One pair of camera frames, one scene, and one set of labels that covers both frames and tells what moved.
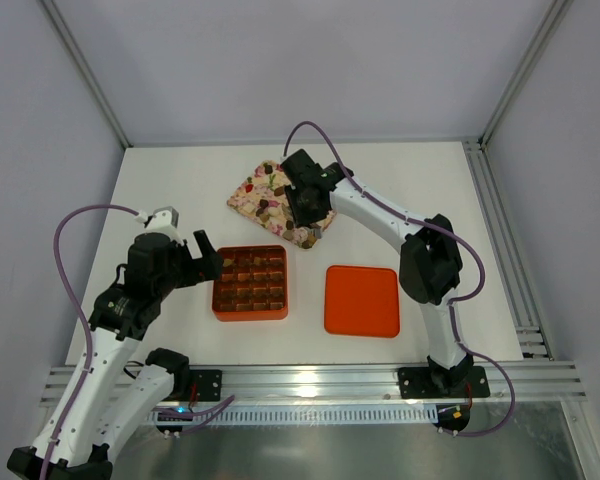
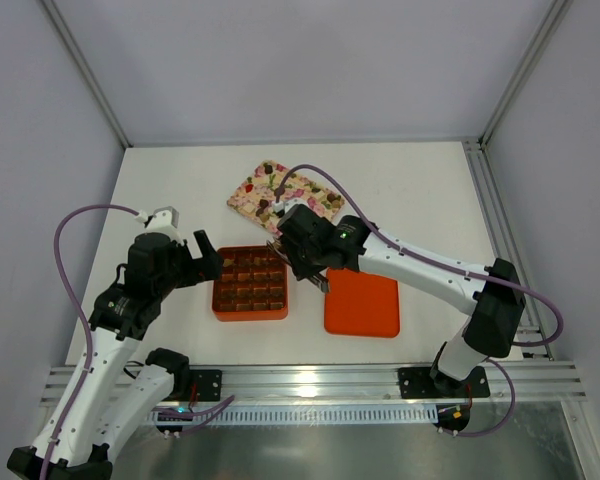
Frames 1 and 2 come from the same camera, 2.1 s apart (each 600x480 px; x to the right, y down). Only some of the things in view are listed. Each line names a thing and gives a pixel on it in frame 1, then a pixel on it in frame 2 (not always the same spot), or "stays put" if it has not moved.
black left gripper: [190, 262] stays put
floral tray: [262, 196] stays put
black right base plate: [443, 382] stays put
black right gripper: [304, 201] to [297, 257]
